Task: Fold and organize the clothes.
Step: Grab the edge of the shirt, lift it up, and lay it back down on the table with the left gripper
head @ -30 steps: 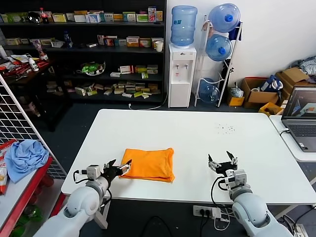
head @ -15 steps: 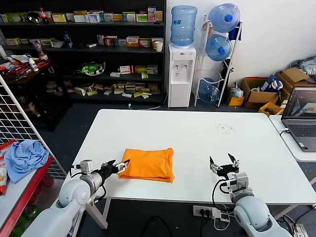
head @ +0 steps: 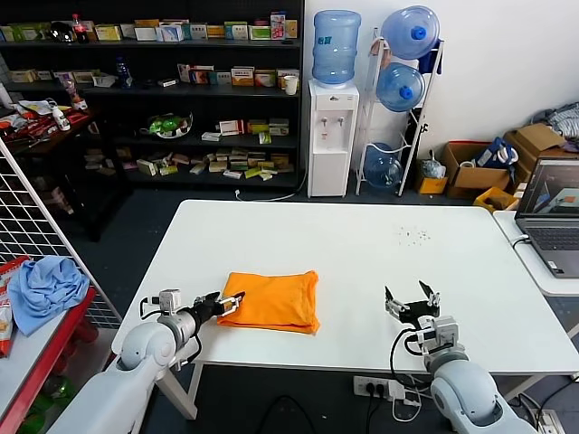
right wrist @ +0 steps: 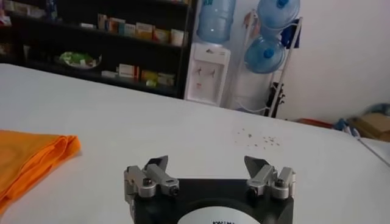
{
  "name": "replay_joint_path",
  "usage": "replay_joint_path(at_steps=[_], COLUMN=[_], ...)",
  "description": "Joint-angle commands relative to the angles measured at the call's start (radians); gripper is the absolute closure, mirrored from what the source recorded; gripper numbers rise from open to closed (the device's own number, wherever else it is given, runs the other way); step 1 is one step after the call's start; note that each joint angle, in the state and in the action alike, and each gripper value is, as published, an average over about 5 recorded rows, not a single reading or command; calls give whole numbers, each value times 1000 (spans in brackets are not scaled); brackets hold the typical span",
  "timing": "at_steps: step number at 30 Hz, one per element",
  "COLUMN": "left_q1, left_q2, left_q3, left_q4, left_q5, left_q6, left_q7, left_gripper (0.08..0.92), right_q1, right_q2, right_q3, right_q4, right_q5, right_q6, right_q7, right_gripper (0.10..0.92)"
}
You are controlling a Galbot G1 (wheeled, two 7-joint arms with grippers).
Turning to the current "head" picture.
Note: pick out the light blue crumpled cloth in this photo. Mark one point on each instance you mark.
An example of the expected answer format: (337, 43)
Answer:
(45, 289)

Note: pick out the green white patterned bowl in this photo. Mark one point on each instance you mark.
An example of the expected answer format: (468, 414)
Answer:
(169, 125)

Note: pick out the black shelf unit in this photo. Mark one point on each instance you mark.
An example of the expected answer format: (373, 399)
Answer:
(203, 91)

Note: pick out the red packets pile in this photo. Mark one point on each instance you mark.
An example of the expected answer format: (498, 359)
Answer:
(31, 126)

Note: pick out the white power strip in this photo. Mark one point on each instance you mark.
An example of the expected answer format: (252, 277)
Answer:
(372, 386)

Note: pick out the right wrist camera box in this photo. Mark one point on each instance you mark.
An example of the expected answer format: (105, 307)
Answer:
(442, 334)

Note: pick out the blue white package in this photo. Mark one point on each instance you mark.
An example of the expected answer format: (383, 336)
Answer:
(495, 153)

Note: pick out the white water dispenser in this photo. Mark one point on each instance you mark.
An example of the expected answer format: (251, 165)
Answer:
(332, 144)

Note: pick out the clear plastic bag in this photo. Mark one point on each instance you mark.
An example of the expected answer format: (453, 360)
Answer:
(433, 166)

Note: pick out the crumpled white plastic bag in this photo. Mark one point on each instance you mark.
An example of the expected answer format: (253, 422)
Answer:
(36, 107)

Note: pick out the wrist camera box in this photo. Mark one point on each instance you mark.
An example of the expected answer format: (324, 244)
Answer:
(168, 301)
(442, 334)

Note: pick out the dark brown wooden table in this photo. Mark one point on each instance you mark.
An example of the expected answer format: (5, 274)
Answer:
(68, 149)

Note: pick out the white orange medicine box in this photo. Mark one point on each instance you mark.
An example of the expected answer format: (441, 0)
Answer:
(287, 73)

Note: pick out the green plastic bottles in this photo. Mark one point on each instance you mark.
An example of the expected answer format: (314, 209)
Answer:
(50, 398)

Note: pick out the open white carton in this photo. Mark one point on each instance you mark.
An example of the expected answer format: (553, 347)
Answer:
(103, 81)

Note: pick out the dark blue hanging cloth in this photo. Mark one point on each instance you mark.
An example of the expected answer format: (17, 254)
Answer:
(432, 59)

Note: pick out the orange t-shirt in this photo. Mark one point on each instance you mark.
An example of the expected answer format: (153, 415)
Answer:
(271, 303)

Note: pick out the blue plastic bottle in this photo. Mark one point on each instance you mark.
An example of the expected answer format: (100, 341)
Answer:
(123, 74)

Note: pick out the orange rimmed cardboard box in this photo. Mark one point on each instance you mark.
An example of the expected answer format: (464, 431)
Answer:
(479, 181)

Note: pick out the white plastic bottle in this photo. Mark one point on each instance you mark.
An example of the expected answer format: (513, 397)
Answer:
(61, 119)

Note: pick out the small flat white box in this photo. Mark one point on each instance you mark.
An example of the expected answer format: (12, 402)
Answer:
(167, 82)

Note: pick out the scattered dark crumbs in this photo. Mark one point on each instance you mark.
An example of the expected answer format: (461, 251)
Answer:
(414, 235)

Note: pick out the yellow green medicine box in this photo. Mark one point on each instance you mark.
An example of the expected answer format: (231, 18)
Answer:
(257, 126)

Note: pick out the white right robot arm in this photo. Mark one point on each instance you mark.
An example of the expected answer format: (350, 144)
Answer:
(461, 389)

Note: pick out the red snack bag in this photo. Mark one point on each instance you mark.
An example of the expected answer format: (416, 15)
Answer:
(4, 325)

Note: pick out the small yellow carton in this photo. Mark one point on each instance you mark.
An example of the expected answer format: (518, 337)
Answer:
(432, 185)

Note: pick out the white jug rack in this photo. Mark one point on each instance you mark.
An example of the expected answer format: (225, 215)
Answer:
(368, 113)

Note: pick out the grey blue clothes pile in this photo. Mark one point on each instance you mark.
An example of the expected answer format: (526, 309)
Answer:
(561, 122)

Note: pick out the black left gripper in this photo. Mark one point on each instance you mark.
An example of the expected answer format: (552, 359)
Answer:
(208, 311)

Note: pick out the pink white medicine box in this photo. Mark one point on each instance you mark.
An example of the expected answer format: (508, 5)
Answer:
(183, 73)

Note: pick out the flat white medicine box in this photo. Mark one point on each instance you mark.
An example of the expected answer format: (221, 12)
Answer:
(234, 174)
(211, 136)

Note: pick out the white box red stripe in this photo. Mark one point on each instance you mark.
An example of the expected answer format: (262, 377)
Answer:
(231, 127)

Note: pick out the pink drink bottle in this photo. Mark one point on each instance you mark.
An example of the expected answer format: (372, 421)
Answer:
(74, 92)

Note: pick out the open yellow carton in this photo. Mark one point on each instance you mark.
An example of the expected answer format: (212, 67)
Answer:
(495, 199)

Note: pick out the white table leg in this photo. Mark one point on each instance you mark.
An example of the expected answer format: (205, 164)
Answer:
(518, 386)
(178, 393)

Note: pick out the large brown cardboard box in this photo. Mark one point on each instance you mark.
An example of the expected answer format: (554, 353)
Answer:
(536, 140)

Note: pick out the white box orange lid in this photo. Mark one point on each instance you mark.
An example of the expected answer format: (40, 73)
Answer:
(145, 32)

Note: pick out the cola bottle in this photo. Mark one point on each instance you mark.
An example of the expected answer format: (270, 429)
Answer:
(80, 29)

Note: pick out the yellow white medicine box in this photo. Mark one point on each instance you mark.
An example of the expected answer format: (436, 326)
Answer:
(242, 77)

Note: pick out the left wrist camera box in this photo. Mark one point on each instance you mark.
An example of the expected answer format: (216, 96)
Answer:
(168, 301)

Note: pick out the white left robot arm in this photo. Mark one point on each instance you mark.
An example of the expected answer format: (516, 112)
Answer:
(140, 343)

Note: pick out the small yellow medicine box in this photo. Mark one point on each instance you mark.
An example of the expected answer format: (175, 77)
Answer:
(215, 31)

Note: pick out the white side table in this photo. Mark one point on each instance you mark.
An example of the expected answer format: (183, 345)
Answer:
(520, 267)

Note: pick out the small green medicine box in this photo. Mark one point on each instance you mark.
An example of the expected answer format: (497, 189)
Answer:
(265, 138)

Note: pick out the black tripod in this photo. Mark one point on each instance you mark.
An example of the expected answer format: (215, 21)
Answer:
(416, 129)

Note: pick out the red frame cart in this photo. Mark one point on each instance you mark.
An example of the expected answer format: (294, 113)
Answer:
(45, 361)

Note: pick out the blue labelled water jug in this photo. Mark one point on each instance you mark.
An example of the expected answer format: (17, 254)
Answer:
(335, 50)

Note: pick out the dark shiny bowl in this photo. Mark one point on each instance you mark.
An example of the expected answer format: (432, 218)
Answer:
(61, 32)

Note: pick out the tall white red box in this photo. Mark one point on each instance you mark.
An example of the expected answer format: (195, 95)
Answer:
(278, 25)

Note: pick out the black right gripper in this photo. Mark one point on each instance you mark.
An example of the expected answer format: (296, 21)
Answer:
(421, 313)

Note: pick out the grey laptop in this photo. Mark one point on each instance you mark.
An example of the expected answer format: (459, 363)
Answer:
(556, 226)

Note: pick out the white paper cup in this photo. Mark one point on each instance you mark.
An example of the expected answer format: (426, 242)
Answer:
(291, 86)

